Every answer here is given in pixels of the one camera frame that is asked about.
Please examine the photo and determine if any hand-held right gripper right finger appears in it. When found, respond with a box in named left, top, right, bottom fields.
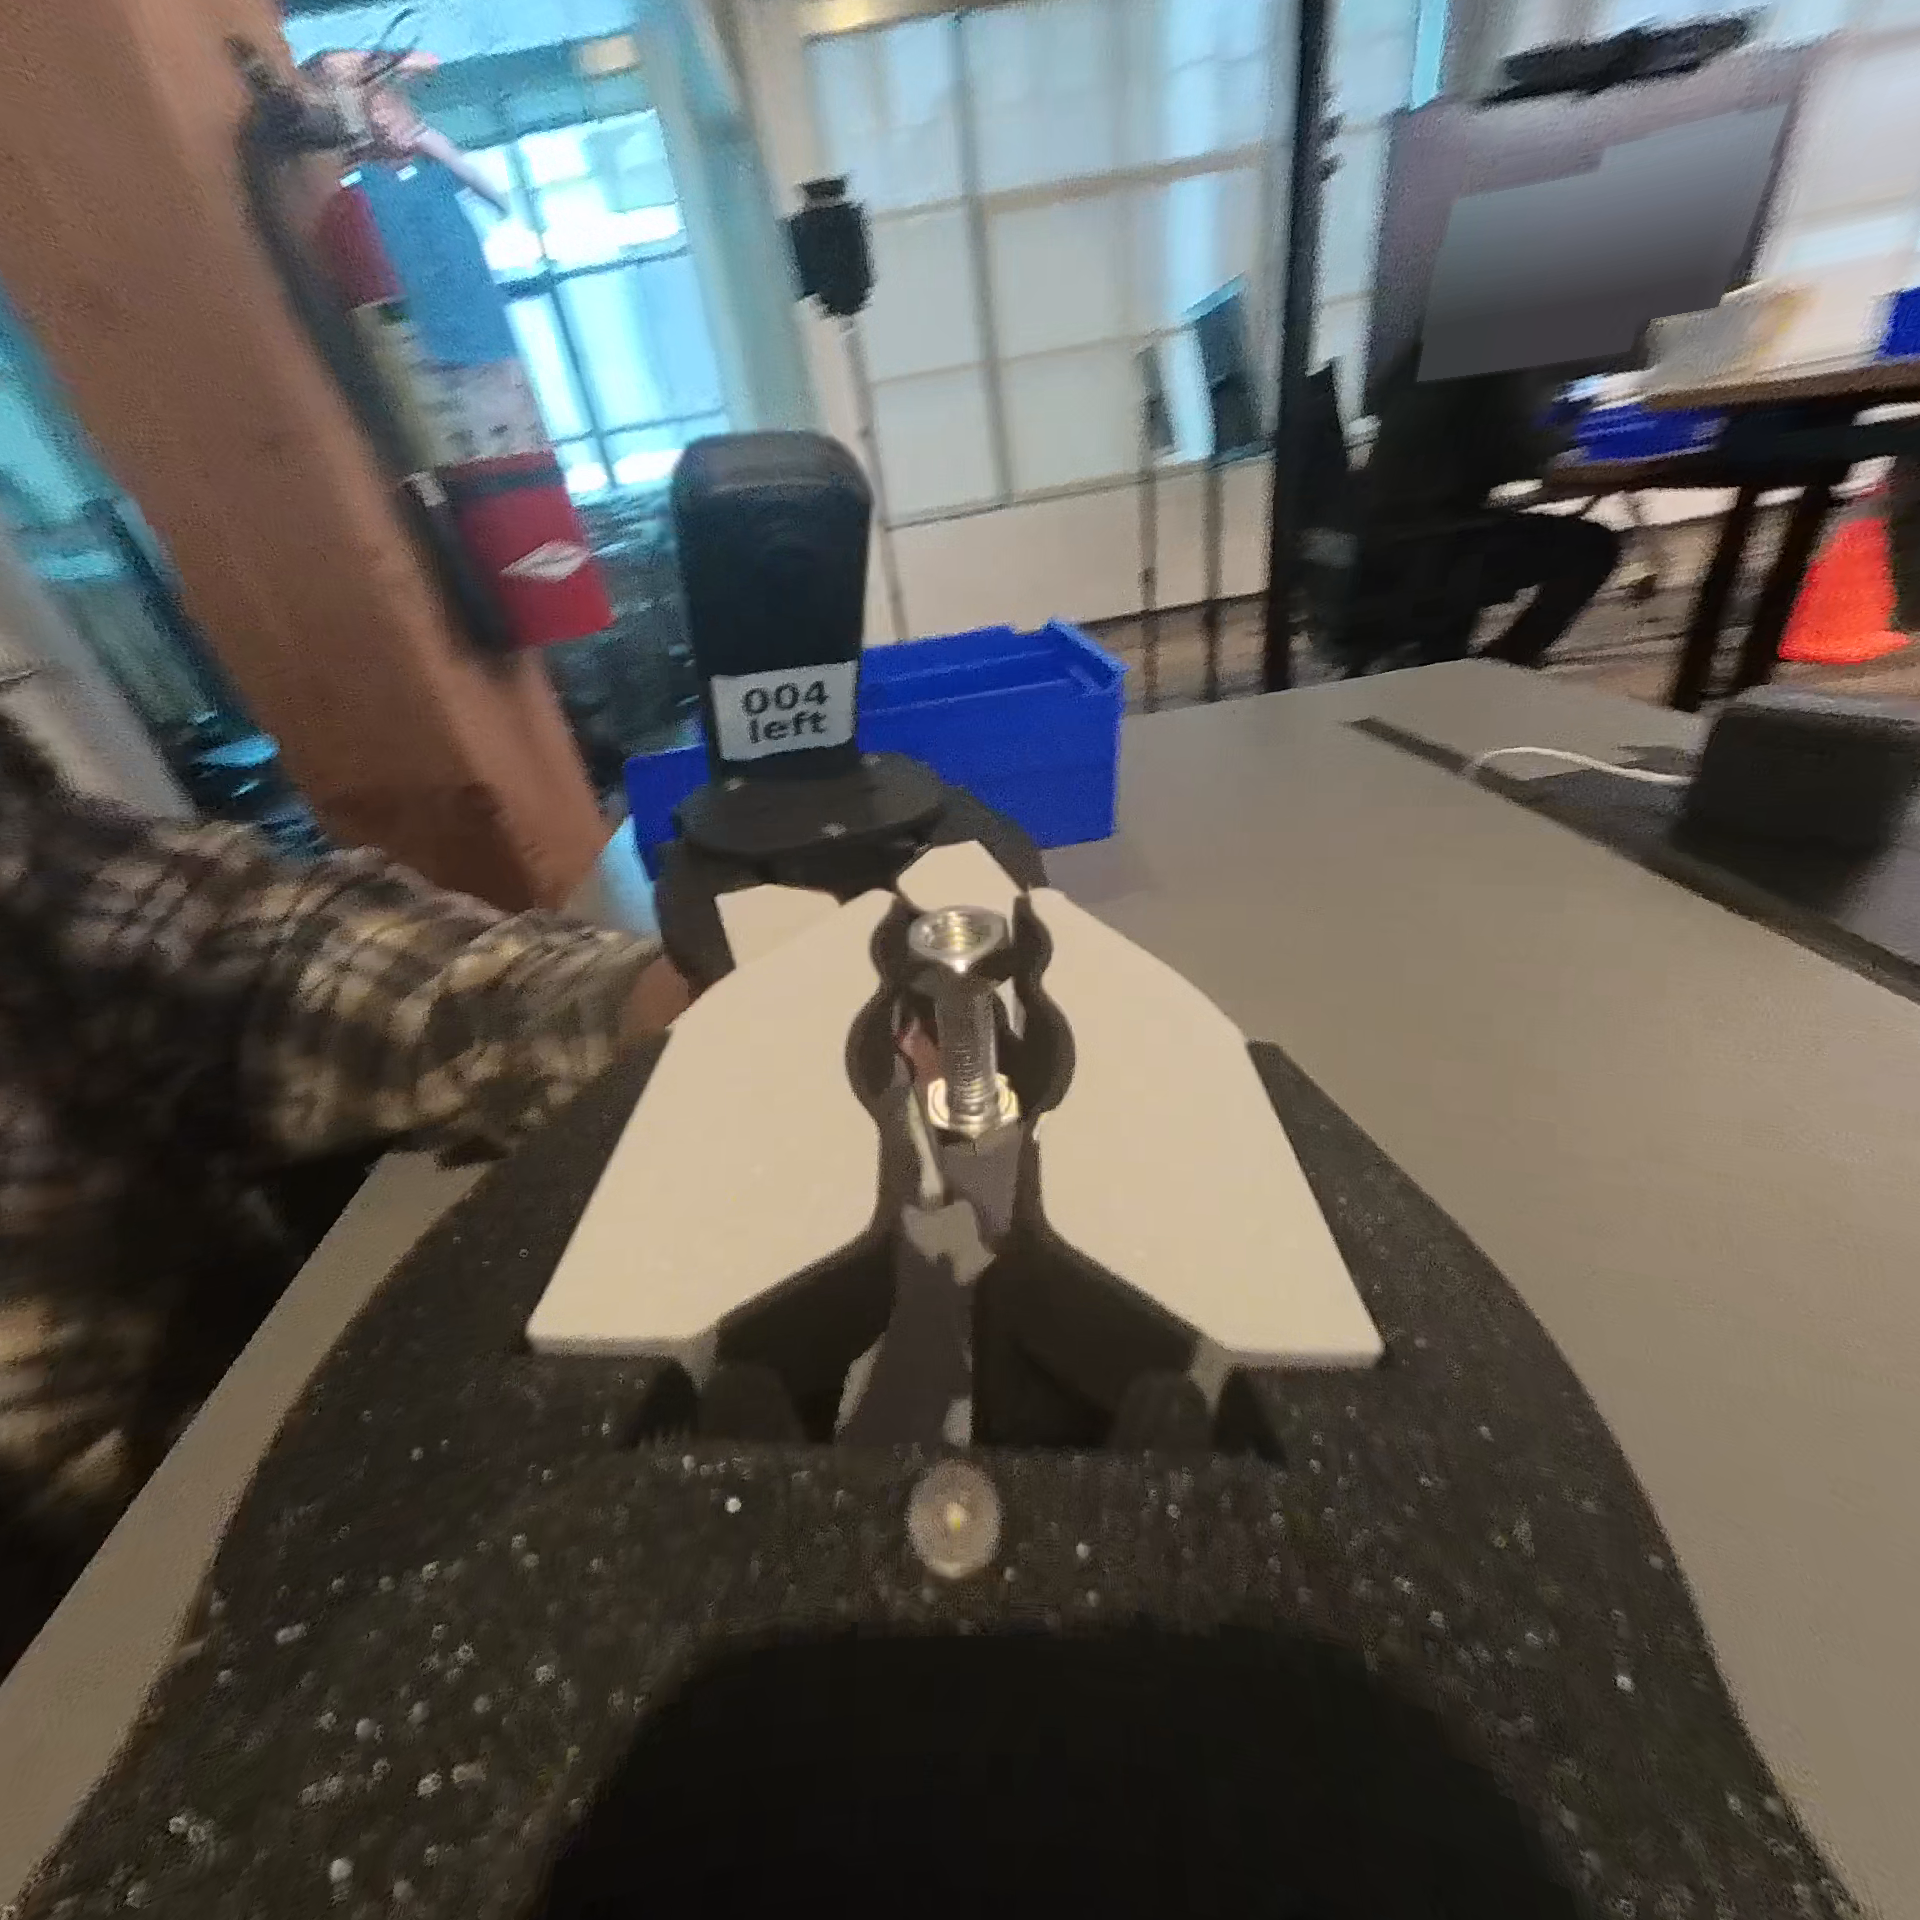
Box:
left=1013, top=890, right=1386, bottom=1389

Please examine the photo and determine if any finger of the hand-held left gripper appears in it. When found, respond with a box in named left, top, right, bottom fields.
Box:
left=897, top=836, right=1040, bottom=909
left=725, top=883, right=874, bottom=980

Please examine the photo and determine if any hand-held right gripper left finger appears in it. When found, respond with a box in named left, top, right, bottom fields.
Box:
left=525, top=891, right=911, bottom=1389

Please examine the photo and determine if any silver metal bolt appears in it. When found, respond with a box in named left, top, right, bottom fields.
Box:
left=922, top=967, right=1025, bottom=1137

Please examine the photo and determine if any person's left forearm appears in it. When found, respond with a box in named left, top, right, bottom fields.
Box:
left=0, top=711, right=695, bottom=1517

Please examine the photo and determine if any blue plastic bin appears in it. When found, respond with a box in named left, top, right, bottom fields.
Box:
left=623, top=619, right=1130, bottom=887

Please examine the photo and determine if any red fire extinguisher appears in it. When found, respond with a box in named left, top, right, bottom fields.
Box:
left=241, top=47, right=617, bottom=653

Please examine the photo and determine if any black office chair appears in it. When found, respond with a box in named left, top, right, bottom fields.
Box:
left=1289, top=359, right=1412, bottom=677

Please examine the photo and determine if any black vertical pole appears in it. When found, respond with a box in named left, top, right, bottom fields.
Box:
left=1259, top=0, right=1345, bottom=692

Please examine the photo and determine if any wooden pillar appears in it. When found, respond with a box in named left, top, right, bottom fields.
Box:
left=0, top=0, right=608, bottom=909

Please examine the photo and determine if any dark grey case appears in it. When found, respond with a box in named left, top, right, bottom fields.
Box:
left=1677, top=688, right=1920, bottom=903

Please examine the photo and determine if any large dark monitor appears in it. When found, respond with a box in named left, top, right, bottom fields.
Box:
left=1371, top=97, right=1801, bottom=453

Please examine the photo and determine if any orange traffic cone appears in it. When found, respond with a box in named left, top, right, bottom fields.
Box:
left=1777, top=488, right=1914, bottom=665

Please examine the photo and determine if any white box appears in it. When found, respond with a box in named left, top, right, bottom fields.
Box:
left=1641, top=285, right=1808, bottom=377

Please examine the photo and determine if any wooden desk with black legs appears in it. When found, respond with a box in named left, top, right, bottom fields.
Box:
left=1545, top=352, right=1920, bottom=713

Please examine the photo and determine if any black webcam bar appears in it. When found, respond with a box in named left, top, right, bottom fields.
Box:
left=1500, top=11, right=1764, bottom=92

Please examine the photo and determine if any black camera on tripod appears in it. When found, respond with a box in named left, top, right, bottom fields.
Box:
left=785, top=176, right=911, bottom=641

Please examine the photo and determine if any white cable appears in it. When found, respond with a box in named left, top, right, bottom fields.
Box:
left=1464, top=746, right=1697, bottom=788

